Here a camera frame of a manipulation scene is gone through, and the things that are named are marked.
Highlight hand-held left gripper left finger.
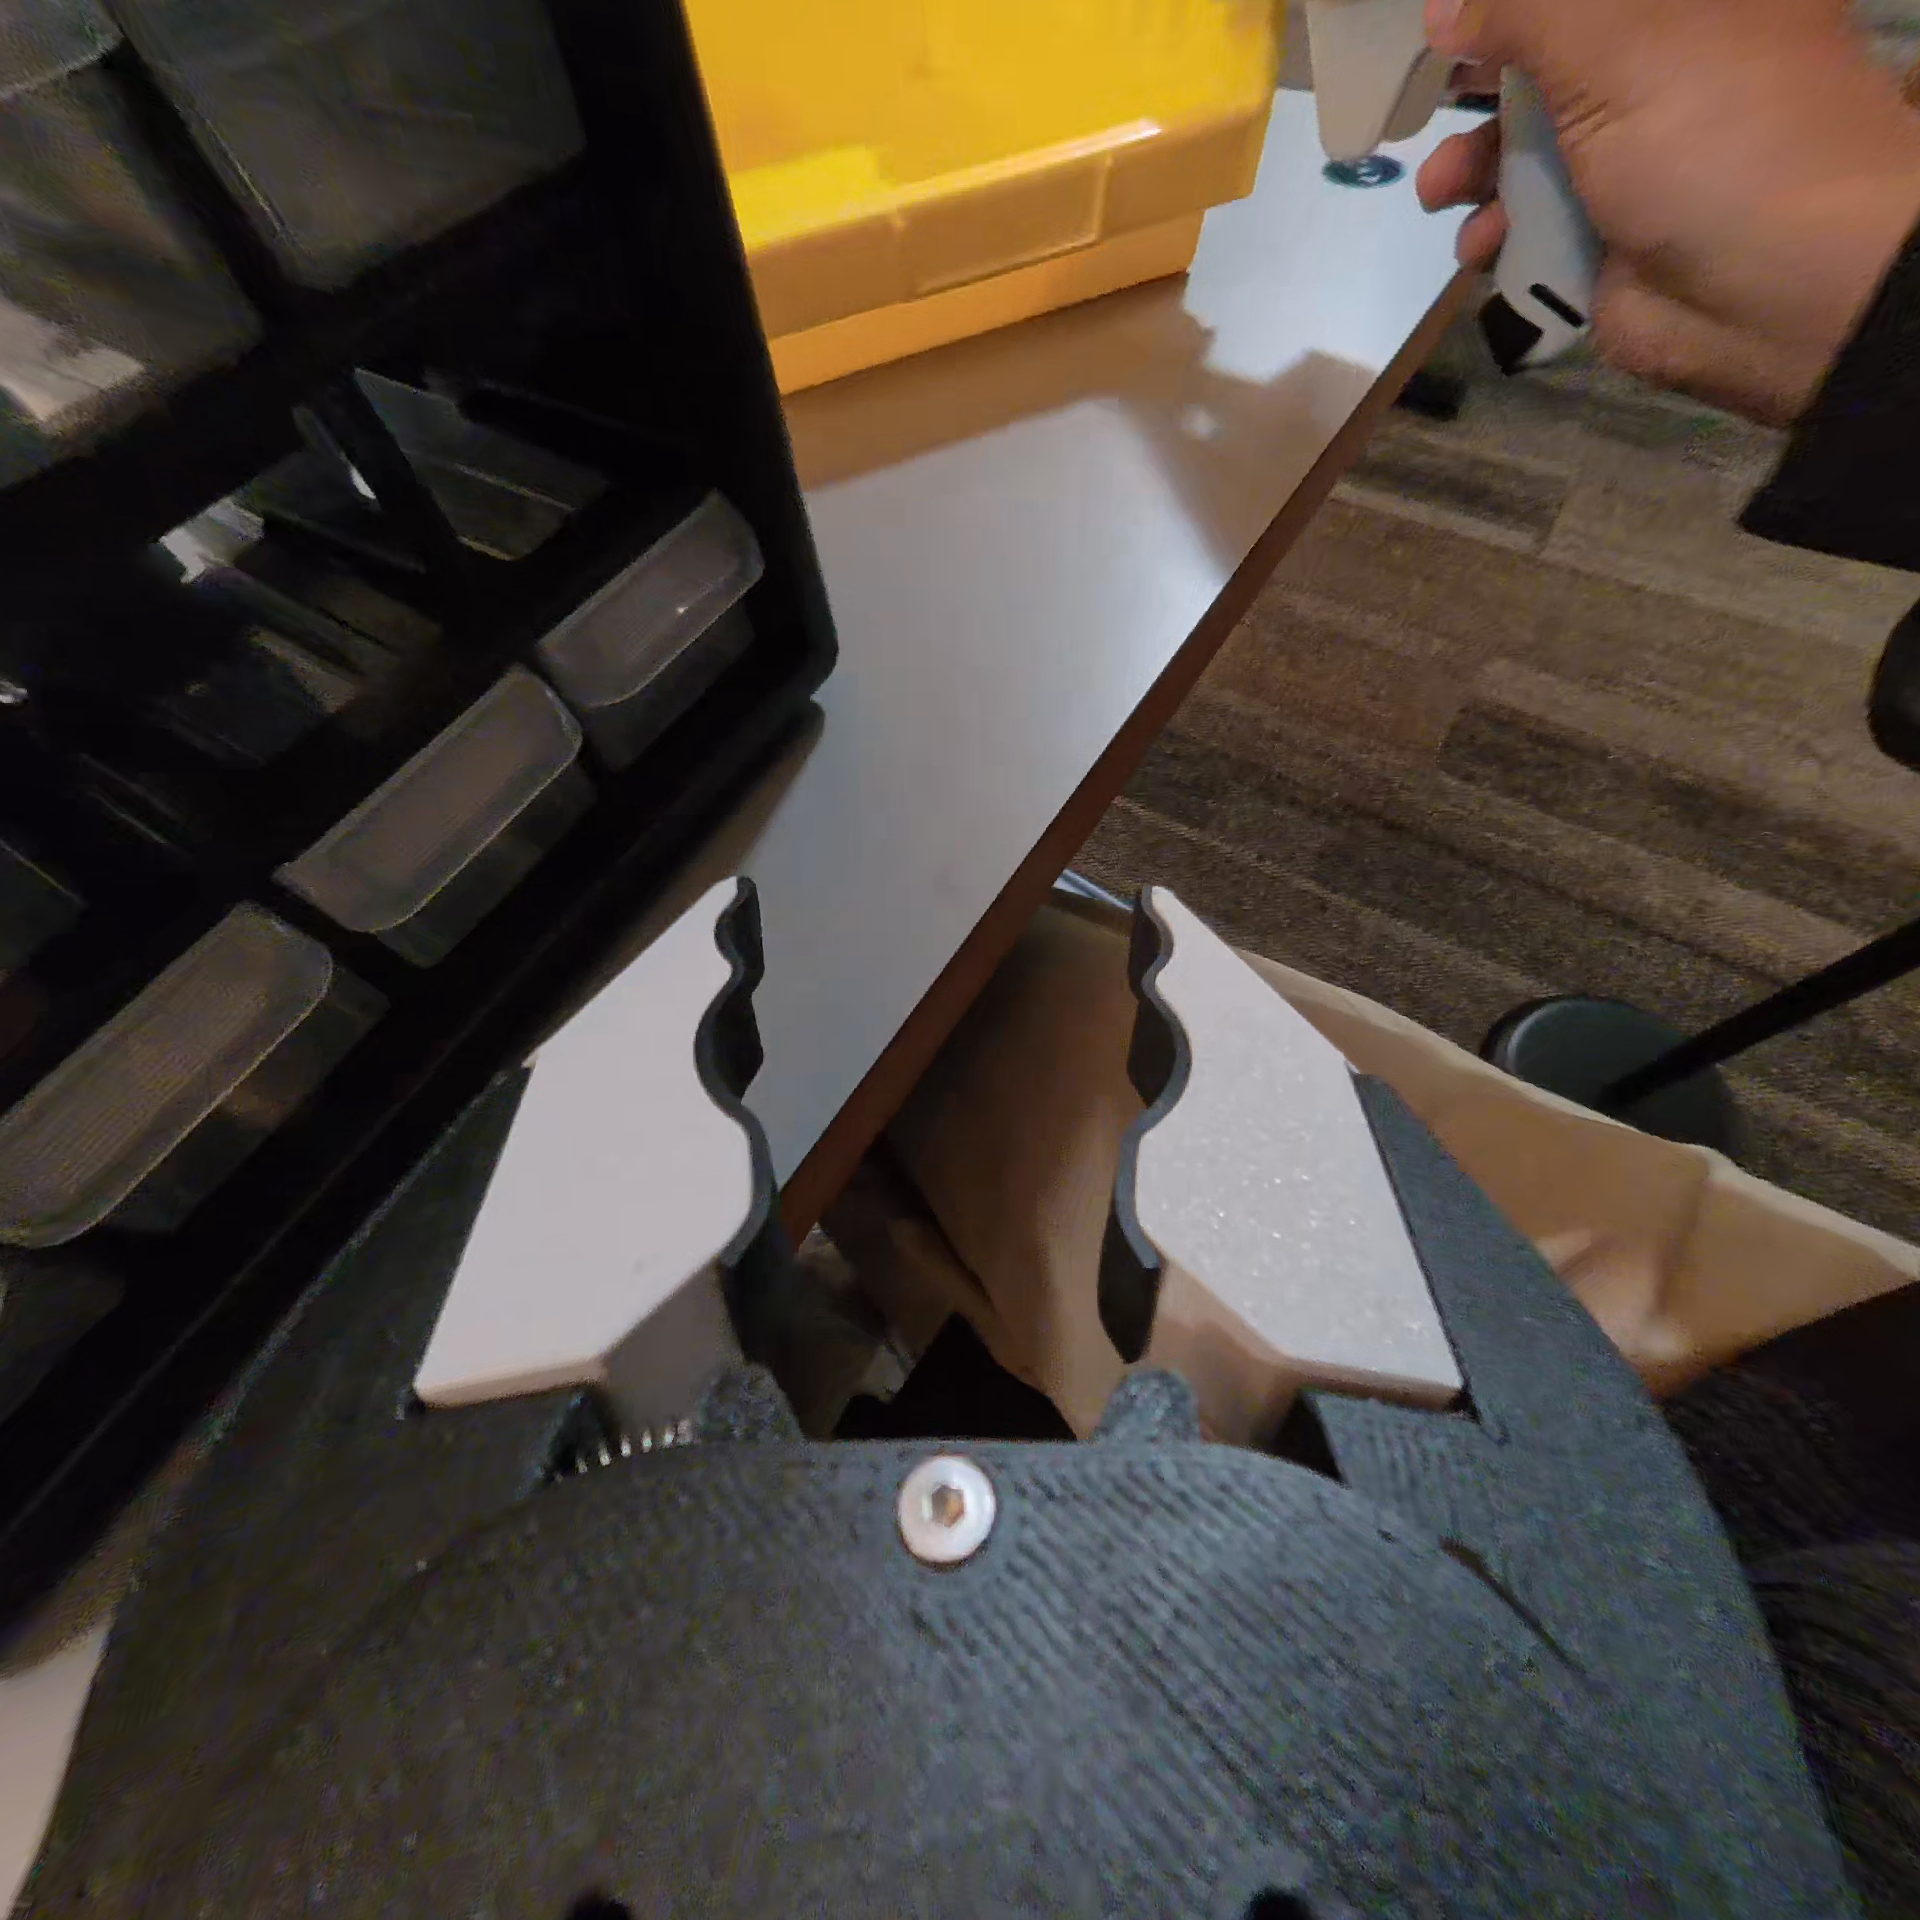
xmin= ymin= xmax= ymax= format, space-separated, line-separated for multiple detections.
xmin=411 ymin=877 xmax=789 ymax=1433

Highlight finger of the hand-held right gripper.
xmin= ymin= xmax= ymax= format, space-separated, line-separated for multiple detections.
xmin=1305 ymin=0 xmax=1452 ymax=164

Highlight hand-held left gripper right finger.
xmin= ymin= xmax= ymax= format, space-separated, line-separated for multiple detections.
xmin=1099 ymin=885 xmax=1468 ymax=1412

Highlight black drawer cabinet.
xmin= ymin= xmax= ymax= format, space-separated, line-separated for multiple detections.
xmin=0 ymin=0 xmax=842 ymax=1659

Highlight person's right forearm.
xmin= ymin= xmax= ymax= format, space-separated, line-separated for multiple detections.
xmin=1739 ymin=224 xmax=1920 ymax=572

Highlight grey desk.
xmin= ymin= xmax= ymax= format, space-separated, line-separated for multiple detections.
xmin=0 ymin=86 xmax=1488 ymax=1839

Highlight person's right hand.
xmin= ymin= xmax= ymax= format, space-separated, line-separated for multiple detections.
xmin=1414 ymin=0 xmax=1920 ymax=431

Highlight set of clear cabinet drawers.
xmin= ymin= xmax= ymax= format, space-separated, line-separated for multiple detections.
xmin=0 ymin=0 xmax=758 ymax=1255

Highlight yellow plastic bin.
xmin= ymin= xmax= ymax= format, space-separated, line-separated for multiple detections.
xmin=681 ymin=0 xmax=1297 ymax=396

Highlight person's beige trousers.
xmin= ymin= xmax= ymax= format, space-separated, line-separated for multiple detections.
xmin=884 ymin=901 xmax=1920 ymax=1443

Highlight person's black sweater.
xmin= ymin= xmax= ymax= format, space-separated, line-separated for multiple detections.
xmin=1651 ymin=1319 xmax=1920 ymax=1920

